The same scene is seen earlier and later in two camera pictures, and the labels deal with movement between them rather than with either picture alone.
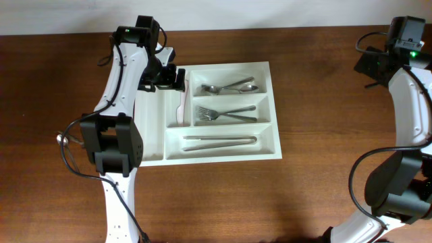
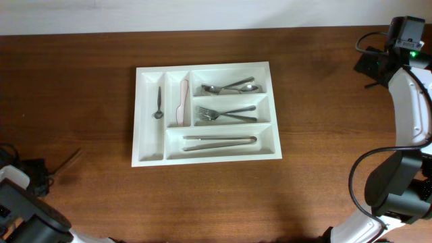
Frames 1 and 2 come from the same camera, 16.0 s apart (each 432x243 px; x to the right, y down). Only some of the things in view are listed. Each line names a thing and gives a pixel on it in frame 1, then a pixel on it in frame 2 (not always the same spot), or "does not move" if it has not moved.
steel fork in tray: [208, 115] does not move
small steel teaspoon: [65, 145] → [158, 114]
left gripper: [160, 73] → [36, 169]
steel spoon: [215, 90] does not move
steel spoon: [248, 88] does not move
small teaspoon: [70, 138] → [56, 171]
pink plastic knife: [180, 111] does not move
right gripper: [365, 63] does not move
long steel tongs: [217, 144] does not move
